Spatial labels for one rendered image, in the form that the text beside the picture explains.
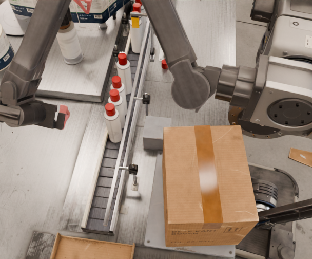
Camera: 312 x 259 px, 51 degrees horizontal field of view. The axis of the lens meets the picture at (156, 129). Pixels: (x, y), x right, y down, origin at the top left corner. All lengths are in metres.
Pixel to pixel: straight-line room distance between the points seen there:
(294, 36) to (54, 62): 1.12
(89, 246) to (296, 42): 0.88
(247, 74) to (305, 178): 1.74
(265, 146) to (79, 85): 1.40
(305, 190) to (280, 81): 1.70
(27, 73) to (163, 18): 0.33
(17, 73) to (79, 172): 0.58
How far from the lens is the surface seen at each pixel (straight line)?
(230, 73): 0.67
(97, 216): 1.16
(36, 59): 0.79
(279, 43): 0.69
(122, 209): 1.20
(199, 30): 1.74
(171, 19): 0.67
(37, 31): 0.78
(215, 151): 0.98
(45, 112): 0.92
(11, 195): 1.33
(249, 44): 2.97
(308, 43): 0.71
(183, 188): 0.92
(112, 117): 1.13
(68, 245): 1.20
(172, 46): 0.67
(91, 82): 1.45
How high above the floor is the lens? 1.97
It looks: 58 degrees down
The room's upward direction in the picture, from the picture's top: straight up
